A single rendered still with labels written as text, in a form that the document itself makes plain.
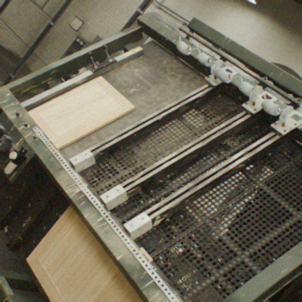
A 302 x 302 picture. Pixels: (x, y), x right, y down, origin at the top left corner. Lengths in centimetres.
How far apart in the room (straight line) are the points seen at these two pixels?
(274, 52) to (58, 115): 591
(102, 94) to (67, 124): 34
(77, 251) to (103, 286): 28
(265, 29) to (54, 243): 668
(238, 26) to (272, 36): 73
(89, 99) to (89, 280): 118
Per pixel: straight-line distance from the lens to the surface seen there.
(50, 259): 293
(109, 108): 309
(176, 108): 292
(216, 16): 950
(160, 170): 258
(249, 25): 905
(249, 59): 367
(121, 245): 234
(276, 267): 225
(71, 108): 316
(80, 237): 280
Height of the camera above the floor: 153
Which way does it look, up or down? 6 degrees down
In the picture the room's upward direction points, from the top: 39 degrees clockwise
